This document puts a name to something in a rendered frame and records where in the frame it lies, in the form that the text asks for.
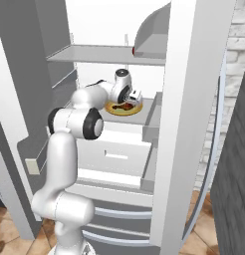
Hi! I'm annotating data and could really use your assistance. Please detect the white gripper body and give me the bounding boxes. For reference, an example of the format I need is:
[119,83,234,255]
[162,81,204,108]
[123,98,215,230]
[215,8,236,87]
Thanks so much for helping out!
[127,93,144,106]

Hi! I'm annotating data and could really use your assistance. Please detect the brown chicken drumstick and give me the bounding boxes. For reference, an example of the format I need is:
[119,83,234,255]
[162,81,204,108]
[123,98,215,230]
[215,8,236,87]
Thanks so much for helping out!
[111,102,135,112]

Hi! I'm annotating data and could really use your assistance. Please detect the short grey fridge shelf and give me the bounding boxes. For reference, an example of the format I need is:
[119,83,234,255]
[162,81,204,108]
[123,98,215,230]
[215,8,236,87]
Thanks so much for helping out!
[100,97,156,127]

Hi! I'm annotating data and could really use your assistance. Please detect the white fridge crisper drawer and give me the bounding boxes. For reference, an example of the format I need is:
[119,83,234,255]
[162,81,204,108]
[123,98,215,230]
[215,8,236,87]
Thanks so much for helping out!
[76,128,152,187]

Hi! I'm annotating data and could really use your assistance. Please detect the long grey fridge shelf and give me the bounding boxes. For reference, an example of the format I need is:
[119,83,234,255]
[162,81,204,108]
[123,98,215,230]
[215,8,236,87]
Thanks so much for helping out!
[46,44,167,67]

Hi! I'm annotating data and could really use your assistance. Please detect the grey fridge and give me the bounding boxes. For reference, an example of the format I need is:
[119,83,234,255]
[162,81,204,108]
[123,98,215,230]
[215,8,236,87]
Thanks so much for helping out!
[44,0,172,255]

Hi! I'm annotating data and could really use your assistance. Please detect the yellow plate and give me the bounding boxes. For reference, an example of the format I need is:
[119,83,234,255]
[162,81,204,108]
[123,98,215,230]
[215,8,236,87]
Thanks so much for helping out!
[104,100,144,117]

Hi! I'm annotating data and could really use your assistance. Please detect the curved grey door compartment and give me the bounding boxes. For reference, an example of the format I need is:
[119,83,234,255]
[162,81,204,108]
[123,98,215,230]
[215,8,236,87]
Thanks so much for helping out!
[133,2,172,61]

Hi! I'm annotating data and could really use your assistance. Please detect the beige block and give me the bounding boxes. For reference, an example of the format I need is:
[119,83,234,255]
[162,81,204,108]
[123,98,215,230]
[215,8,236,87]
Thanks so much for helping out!
[24,157,41,176]

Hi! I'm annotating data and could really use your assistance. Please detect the dark grey cabinet panel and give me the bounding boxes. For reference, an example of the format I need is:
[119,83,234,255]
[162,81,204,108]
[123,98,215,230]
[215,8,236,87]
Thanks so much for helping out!
[209,58,245,255]

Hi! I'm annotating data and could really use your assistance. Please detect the grey fridge door with handle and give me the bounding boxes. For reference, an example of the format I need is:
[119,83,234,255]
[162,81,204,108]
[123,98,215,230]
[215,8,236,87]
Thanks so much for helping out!
[133,0,238,249]

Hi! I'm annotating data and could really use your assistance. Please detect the curved pale fridge door handle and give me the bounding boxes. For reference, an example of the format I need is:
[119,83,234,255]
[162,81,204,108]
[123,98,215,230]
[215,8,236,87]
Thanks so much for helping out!
[180,54,229,247]

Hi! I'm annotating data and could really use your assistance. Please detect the pale freezer drawer handle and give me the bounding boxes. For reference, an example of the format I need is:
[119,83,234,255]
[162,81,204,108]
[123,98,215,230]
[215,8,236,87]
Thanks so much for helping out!
[82,229,151,247]
[94,205,153,220]

